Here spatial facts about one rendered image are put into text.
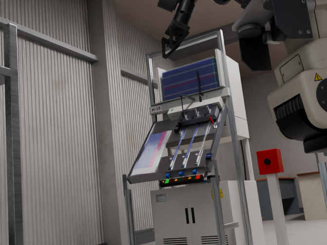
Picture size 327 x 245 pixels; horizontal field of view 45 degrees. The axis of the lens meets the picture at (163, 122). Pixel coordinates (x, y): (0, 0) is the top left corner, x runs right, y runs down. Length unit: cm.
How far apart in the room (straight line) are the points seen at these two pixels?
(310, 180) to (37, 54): 474
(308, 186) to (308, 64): 602
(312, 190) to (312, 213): 38
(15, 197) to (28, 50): 357
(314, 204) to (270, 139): 312
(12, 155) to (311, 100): 85
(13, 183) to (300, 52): 90
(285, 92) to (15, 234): 87
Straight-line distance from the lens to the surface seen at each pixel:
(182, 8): 143
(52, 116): 469
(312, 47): 117
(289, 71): 126
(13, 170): 125
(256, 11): 127
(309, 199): 714
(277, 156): 274
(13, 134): 127
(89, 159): 502
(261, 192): 810
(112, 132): 508
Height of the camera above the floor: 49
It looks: 12 degrees up
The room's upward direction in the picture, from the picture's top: 6 degrees counter-clockwise
